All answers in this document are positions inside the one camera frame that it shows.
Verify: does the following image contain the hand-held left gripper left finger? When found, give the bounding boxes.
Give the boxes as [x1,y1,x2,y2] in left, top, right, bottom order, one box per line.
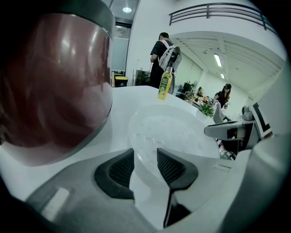
[25,147,156,233]

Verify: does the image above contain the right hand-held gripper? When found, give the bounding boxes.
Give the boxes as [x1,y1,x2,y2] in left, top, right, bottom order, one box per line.
[203,101,273,151]

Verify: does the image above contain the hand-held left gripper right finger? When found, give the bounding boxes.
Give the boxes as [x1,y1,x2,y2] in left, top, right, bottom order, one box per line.
[156,147,237,229]

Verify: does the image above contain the white perforated plastic steamer plate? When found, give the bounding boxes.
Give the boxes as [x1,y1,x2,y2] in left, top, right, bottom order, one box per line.
[126,104,221,205]

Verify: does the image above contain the purple rice cooker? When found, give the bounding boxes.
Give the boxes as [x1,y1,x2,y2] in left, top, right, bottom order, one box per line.
[0,0,116,167]

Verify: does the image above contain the white chair black legs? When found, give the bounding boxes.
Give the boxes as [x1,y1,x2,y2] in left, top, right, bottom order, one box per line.
[213,103,231,125]

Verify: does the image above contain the small green plant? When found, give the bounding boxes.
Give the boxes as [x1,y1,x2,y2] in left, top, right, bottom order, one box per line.
[201,103,215,117]

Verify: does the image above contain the yellow oil bottle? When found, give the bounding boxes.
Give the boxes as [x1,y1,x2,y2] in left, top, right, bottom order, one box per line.
[157,61,175,101]

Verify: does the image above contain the white grey backpack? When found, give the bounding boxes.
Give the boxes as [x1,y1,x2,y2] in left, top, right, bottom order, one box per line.
[158,44,183,76]

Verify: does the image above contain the black metal cabinet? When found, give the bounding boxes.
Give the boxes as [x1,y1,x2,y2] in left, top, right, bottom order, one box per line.
[135,69,152,87]

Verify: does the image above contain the black bin yellow lid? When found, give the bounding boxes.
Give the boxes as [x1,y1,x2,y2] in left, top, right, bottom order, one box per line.
[114,76,129,88]

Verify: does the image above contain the black balcony railing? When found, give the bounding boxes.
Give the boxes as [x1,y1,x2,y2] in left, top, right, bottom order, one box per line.
[168,2,277,35]

